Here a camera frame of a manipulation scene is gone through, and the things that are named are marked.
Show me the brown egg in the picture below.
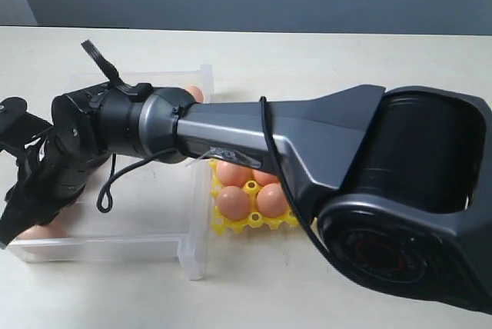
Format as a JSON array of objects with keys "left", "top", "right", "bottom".
[
  {"left": 17, "top": 221, "right": 68, "bottom": 240},
  {"left": 252, "top": 170, "right": 278, "bottom": 187},
  {"left": 216, "top": 186, "right": 251, "bottom": 221},
  {"left": 216, "top": 161, "right": 251, "bottom": 188},
  {"left": 185, "top": 85, "right": 204, "bottom": 103},
  {"left": 256, "top": 183, "right": 288, "bottom": 218}
]

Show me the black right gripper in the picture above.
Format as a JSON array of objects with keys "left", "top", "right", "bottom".
[{"left": 0, "top": 132, "right": 112, "bottom": 250}]

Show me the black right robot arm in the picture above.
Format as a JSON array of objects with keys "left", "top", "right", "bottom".
[{"left": 1, "top": 83, "right": 491, "bottom": 313}]

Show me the yellow plastic egg tray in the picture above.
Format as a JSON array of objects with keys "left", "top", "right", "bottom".
[{"left": 210, "top": 160, "right": 299, "bottom": 234}]

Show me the clear plastic bin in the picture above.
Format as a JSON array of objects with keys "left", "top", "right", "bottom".
[{"left": 5, "top": 66, "right": 214, "bottom": 280}]

